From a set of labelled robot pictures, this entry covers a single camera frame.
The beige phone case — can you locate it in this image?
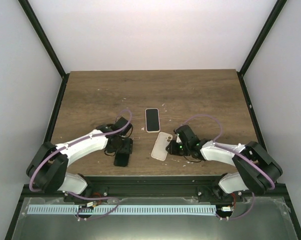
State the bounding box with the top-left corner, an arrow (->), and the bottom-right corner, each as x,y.
144,107 -> 161,133
151,132 -> 173,161

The black smartphone green edge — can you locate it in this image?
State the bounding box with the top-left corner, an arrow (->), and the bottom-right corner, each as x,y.
145,108 -> 160,132

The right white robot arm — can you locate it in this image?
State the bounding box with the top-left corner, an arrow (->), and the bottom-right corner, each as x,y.
165,125 -> 283,202

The metal sheet front plate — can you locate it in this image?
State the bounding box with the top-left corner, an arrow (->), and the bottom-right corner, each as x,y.
6,197 -> 298,240

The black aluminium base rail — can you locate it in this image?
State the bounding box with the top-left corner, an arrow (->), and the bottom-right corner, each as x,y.
22,176 -> 288,203

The light blue slotted cable duct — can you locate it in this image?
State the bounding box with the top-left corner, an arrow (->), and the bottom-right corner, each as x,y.
26,204 -> 217,216

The left black frame post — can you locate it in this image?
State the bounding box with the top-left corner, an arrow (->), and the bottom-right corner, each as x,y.
18,0 -> 67,79

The black frame post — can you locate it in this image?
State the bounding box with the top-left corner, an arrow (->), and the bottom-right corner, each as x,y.
239,0 -> 288,76
18,0 -> 67,79

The right black frame post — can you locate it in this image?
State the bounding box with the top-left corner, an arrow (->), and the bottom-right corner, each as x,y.
239,0 -> 288,76

